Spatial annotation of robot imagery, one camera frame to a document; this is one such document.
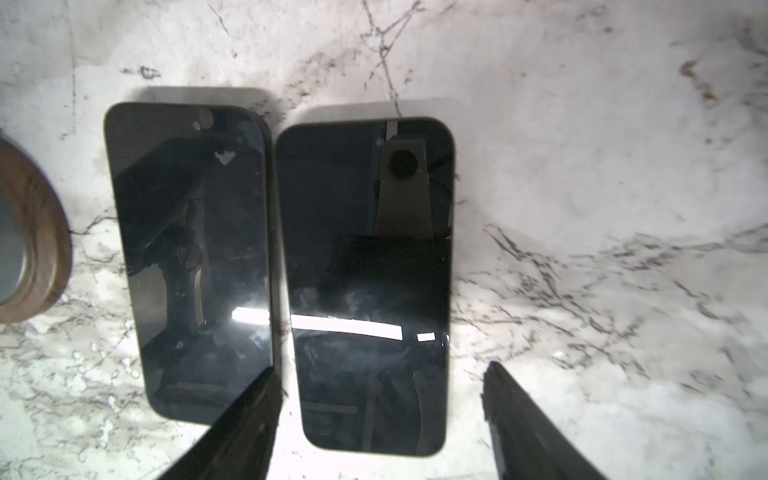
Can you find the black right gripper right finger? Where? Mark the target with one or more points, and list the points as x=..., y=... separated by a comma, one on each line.
x=526, y=444

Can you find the black phone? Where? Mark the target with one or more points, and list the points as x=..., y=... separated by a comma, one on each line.
x=367, y=218
x=189, y=183

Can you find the wooden round stand centre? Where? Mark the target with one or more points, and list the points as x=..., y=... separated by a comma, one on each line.
x=36, y=248

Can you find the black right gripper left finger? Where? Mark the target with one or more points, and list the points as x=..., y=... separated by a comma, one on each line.
x=240, y=443

